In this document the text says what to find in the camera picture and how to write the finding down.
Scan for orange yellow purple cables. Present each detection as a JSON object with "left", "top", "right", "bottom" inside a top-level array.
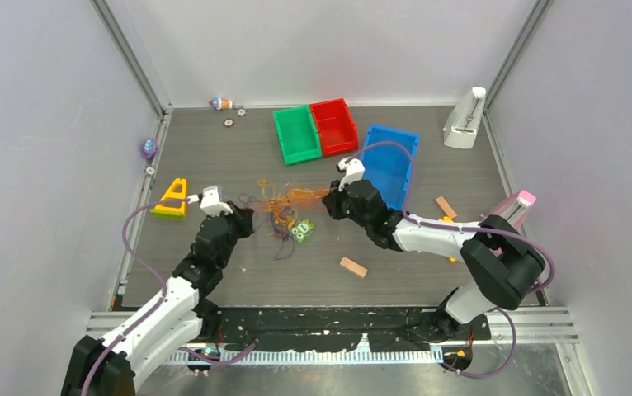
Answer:
[{"left": 238, "top": 176, "right": 330, "bottom": 262}]

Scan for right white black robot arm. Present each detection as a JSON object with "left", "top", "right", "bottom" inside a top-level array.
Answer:
[{"left": 322, "top": 180, "right": 547, "bottom": 341}]

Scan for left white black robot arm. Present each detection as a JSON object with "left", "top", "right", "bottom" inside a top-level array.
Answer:
[{"left": 61, "top": 201, "right": 254, "bottom": 395}]

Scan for blue plastic bin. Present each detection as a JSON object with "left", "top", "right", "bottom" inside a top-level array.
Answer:
[{"left": 359, "top": 125, "right": 420, "bottom": 210}]

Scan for green frog toy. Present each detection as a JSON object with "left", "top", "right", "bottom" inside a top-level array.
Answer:
[{"left": 291, "top": 219, "right": 315, "bottom": 244}]

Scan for orange wooden block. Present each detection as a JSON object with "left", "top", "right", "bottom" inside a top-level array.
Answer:
[{"left": 339, "top": 257, "right": 368, "bottom": 278}]

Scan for red plastic bin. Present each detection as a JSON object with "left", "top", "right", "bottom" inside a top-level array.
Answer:
[{"left": 309, "top": 98, "right": 359, "bottom": 157}]

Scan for small orange block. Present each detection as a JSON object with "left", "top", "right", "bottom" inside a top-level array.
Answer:
[{"left": 435, "top": 196, "right": 457, "bottom": 219}]

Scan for green plastic bin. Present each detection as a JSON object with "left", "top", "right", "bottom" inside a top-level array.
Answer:
[{"left": 273, "top": 106, "right": 323, "bottom": 166}]

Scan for purple round toy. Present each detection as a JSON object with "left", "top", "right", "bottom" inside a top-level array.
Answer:
[{"left": 141, "top": 138, "right": 158, "bottom": 160}]

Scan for small figurine toy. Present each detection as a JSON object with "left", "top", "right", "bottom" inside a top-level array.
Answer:
[{"left": 208, "top": 97, "right": 234, "bottom": 111}]

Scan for white metronome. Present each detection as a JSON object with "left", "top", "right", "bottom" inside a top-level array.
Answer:
[{"left": 443, "top": 87, "right": 487, "bottom": 149}]

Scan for pink metronome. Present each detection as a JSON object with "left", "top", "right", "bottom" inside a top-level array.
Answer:
[{"left": 487, "top": 190, "right": 536, "bottom": 231}]

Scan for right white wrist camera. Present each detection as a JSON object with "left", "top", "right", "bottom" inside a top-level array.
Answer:
[{"left": 337, "top": 157, "right": 365, "bottom": 191}]

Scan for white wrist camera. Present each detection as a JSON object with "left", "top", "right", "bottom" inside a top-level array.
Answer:
[
  {"left": 186, "top": 185, "right": 234, "bottom": 217},
  {"left": 337, "top": 157, "right": 365, "bottom": 191}
]

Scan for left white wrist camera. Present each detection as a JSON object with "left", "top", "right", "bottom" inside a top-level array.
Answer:
[{"left": 186, "top": 185, "right": 234, "bottom": 217}]

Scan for left yellow triangle frame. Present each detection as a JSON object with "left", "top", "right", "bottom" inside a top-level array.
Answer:
[{"left": 150, "top": 178, "right": 188, "bottom": 220}]

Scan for yellow triangle frame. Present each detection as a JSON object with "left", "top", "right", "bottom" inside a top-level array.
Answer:
[
  {"left": 438, "top": 215, "right": 457, "bottom": 263},
  {"left": 150, "top": 178, "right": 188, "bottom": 220}
]

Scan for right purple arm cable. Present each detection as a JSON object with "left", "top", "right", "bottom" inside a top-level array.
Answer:
[{"left": 348, "top": 141, "right": 556, "bottom": 381}]

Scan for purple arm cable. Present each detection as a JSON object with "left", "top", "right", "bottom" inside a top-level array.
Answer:
[
  {"left": 78, "top": 200, "right": 262, "bottom": 396},
  {"left": 348, "top": 141, "right": 556, "bottom": 381}
]

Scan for right yellow triangle frame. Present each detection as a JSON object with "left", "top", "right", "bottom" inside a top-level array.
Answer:
[{"left": 438, "top": 215, "right": 457, "bottom": 263}]

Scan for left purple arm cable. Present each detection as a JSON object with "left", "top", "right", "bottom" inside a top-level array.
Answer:
[{"left": 78, "top": 200, "right": 262, "bottom": 396}]

